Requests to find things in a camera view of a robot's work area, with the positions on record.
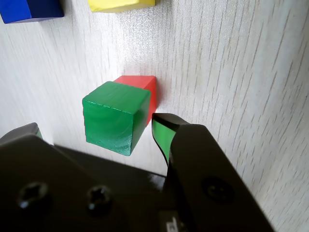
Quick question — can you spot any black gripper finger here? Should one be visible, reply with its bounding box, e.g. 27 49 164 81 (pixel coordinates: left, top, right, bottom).
151 113 276 232
0 122 167 232

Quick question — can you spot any green wooden cube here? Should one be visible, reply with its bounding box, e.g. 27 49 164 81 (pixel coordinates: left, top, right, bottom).
82 81 152 156

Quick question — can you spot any red wooden cube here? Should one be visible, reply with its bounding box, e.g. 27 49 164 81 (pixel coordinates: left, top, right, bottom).
112 75 157 128

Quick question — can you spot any blue wooden cube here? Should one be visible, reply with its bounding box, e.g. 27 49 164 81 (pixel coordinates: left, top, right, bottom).
0 0 65 25

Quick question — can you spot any yellow wooden cube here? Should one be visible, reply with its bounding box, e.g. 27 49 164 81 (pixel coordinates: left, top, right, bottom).
87 0 156 14

